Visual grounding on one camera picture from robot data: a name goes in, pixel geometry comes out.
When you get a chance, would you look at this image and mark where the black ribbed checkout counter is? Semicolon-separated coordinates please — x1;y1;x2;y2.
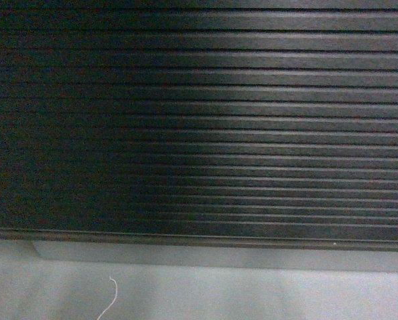
0;1;398;272

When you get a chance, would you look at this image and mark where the thin white string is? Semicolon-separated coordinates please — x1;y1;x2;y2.
97;275;119;320

